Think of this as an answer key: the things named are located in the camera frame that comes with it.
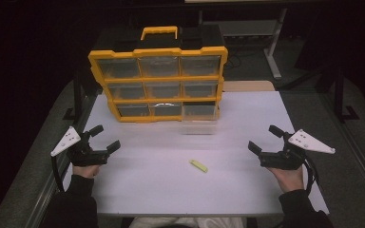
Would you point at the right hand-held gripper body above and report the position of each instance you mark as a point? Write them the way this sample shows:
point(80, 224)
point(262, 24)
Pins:
point(285, 158)

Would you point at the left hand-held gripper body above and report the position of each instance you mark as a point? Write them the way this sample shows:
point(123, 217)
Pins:
point(85, 155)

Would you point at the small yellow bar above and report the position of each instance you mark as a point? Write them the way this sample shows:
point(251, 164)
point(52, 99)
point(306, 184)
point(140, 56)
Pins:
point(198, 165)

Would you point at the transparent pull-out drawer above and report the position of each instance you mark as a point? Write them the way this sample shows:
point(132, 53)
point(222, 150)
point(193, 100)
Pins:
point(200, 122)

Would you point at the yellow and black organizer cabinet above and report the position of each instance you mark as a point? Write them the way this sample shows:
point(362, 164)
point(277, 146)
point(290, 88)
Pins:
point(158, 63)

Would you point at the person's left hand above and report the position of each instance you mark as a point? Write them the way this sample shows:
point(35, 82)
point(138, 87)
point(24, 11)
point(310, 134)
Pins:
point(86, 171)

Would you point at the person's right hand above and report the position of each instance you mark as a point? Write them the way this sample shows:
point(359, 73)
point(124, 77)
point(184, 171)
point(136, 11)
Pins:
point(287, 179)

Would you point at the black metal stand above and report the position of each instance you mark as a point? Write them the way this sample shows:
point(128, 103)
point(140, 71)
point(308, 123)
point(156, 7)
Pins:
point(77, 95)
point(340, 95)

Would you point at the light wooden board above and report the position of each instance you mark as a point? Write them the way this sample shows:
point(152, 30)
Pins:
point(248, 86)

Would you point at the grid of clear organizer drawers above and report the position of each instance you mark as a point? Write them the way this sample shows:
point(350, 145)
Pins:
point(163, 90)

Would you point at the white metal-legged desk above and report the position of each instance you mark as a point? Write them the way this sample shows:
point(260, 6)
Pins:
point(253, 27)

